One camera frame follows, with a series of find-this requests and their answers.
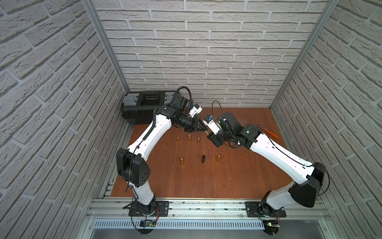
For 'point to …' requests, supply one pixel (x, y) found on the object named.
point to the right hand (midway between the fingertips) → (212, 133)
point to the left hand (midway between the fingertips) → (208, 127)
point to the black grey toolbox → (138, 106)
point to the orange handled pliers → (271, 133)
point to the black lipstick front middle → (203, 159)
